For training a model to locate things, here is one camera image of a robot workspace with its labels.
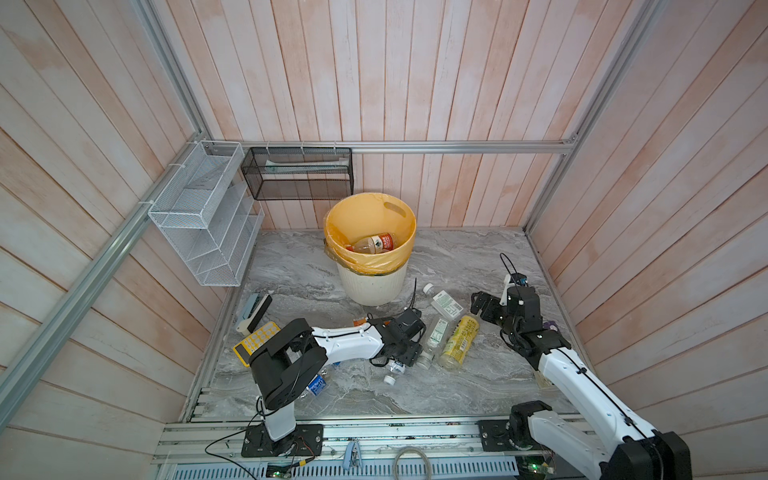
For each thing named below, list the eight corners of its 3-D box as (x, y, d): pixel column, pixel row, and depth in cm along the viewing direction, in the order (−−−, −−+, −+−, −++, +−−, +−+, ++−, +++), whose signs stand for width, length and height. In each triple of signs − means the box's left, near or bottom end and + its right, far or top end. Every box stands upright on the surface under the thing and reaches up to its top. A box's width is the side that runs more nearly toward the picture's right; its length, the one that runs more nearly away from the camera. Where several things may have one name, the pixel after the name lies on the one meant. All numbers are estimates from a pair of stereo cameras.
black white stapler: (238, 334, 94) (234, 329, 91) (257, 298, 103) (253, 291, 100) (254, 337, 93) (250, 331, 90) (272, 300, 102) (268, 293, 99)
